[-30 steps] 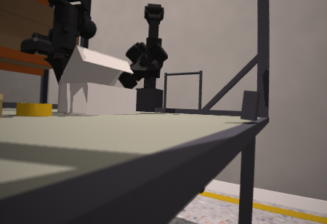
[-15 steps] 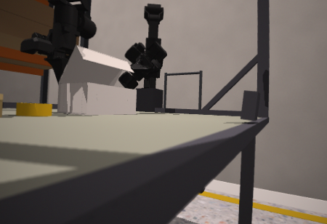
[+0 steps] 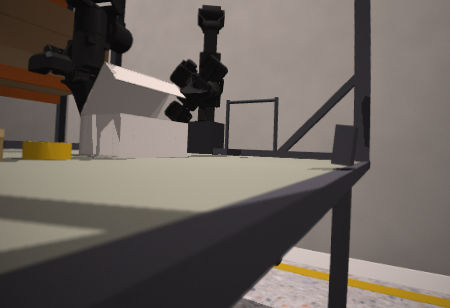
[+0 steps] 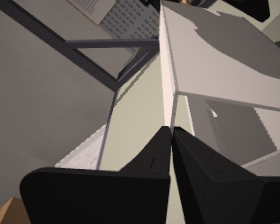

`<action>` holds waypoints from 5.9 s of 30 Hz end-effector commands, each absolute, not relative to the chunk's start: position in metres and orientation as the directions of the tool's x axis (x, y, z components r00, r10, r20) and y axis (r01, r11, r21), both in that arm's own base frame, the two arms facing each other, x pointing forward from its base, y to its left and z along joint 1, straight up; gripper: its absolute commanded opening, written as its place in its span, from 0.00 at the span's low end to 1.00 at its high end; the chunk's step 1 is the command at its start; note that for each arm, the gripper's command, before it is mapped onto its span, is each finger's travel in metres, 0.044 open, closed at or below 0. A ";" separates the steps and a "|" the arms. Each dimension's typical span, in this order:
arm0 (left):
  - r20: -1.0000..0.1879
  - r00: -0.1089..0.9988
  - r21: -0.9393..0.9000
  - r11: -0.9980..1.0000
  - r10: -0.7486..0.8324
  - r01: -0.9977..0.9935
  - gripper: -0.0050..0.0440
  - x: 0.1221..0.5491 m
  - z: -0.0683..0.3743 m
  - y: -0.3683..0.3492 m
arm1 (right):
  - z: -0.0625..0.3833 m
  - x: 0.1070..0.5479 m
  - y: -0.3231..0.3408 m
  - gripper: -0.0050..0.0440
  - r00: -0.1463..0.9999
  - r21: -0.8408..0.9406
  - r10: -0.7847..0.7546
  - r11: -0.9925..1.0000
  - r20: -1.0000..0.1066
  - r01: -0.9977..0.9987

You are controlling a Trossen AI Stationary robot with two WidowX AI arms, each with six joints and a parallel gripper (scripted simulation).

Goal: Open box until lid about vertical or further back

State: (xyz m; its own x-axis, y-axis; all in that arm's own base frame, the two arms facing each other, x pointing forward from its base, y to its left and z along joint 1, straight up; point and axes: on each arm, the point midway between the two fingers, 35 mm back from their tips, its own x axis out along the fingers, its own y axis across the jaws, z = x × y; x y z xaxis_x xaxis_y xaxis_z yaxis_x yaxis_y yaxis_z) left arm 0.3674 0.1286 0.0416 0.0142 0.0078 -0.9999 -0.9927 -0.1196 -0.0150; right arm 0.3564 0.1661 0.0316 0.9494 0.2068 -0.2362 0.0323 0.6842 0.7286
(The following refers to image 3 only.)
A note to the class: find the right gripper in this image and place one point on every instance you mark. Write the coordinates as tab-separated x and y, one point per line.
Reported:
197	90

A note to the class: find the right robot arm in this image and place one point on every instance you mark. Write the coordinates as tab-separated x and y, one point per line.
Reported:
186	68

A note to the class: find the dark grey metal support frame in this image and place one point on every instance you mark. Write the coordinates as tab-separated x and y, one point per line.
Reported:
361	81

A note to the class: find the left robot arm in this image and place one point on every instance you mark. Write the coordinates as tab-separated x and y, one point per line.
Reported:
90	17

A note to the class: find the white cardboard box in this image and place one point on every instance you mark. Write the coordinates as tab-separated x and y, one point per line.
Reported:
129	136

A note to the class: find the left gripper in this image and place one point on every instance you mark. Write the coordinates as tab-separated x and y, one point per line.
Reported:
88	52

